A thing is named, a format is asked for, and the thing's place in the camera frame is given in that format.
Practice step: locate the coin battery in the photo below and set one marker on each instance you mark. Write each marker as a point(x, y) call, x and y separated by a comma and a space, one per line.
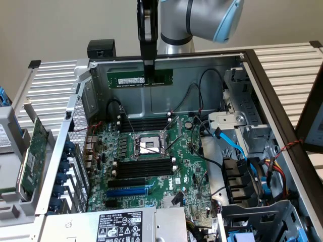
point(188, 124)

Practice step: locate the silver socket cover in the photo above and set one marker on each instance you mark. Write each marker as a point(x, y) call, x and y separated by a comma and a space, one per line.
point(178, 121)

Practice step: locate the black table end cap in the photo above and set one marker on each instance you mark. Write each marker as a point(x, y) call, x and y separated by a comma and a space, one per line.
point(316, 44)
point(34, 64)

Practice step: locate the green graphics card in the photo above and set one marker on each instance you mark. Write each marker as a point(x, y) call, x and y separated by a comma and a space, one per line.
point(38, 141)

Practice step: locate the silver power supply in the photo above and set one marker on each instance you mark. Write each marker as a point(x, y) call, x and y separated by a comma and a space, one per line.
point(75, 227)

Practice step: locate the silver drive cage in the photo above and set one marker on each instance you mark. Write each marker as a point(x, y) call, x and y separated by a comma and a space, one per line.
point(224, 121)

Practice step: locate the silver locking lever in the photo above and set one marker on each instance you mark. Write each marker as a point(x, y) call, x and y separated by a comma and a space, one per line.
point(174, 143)
point(131, 127)
point(147, 148)

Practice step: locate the blue card latch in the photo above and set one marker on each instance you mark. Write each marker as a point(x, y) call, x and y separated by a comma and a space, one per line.
point(63, 167)
point(65, 156)
point(61, 178)
point(68, 146)
point(58, 189)
point(55, 203)

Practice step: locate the silver rear port block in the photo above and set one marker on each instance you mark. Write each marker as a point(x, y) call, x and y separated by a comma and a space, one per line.
point(90, 151)

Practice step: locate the grey parts rack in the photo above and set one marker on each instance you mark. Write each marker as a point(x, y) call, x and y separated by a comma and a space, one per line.
point(10, 176)

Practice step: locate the black framed panel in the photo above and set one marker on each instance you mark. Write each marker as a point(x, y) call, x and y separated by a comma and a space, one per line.
point(302, 121)

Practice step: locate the black box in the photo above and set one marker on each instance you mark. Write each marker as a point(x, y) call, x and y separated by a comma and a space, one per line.
point(101, 46)

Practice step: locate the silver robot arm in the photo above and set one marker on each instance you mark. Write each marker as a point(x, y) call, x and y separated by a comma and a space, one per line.
point(176, 15)

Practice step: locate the blue drive rail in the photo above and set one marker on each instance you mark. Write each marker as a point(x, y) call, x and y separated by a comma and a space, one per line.
point(239, 237)

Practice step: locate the black angled connector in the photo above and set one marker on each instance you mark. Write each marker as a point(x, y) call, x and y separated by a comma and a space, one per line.
point(176, 199)

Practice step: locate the long black expansion slot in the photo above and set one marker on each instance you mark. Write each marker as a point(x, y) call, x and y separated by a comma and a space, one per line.
point(126, 183)

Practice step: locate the grey disk bay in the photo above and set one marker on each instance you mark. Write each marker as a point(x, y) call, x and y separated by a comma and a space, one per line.
point(287, 205)

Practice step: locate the green motherboard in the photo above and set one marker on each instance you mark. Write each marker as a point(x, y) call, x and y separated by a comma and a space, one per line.
point(186, 161)

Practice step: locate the silver chipset heatsink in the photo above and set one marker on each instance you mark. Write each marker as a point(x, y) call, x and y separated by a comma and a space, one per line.
point(167, 200)

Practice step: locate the black fan shroud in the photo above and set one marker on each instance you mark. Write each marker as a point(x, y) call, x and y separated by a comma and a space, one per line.
point(234, 176)

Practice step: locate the open PC case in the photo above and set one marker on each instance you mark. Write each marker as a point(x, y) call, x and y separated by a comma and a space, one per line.
point(186, 65)

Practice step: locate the silver disk drive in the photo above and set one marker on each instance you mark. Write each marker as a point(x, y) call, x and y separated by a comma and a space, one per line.
point(5, 138)

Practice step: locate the short black expansion slot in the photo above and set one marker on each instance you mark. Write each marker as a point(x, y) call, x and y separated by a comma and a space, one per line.
point(111, 203)

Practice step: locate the CPU socket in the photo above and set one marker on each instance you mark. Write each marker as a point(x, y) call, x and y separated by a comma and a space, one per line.
point(147, 143)

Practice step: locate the blue plastic piece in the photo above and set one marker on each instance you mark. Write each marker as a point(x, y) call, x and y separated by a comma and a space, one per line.
point(3, 97)

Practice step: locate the blue expansion slot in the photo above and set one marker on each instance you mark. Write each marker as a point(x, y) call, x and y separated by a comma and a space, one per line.
point(126, 192)

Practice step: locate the green RAM memory stick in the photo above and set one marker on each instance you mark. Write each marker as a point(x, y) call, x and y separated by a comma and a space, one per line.
point(143, 162)

